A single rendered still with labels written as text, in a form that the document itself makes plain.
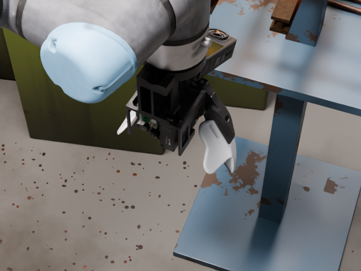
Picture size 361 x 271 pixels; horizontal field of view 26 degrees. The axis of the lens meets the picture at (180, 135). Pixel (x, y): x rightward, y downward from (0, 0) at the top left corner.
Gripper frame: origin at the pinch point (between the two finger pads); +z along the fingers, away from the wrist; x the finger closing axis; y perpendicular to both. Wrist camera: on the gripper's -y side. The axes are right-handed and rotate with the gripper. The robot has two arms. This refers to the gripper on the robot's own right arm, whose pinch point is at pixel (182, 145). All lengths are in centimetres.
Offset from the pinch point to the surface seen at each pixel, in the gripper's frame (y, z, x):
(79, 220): -27, 93, -44
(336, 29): -56, 26, 4
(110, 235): -27, 93, -35
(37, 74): -45, 65, -65
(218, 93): -79, 88, -30
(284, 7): -28.5, -1.3, 1.9
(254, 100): -82, 89, -20
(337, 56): -49, 26, 7
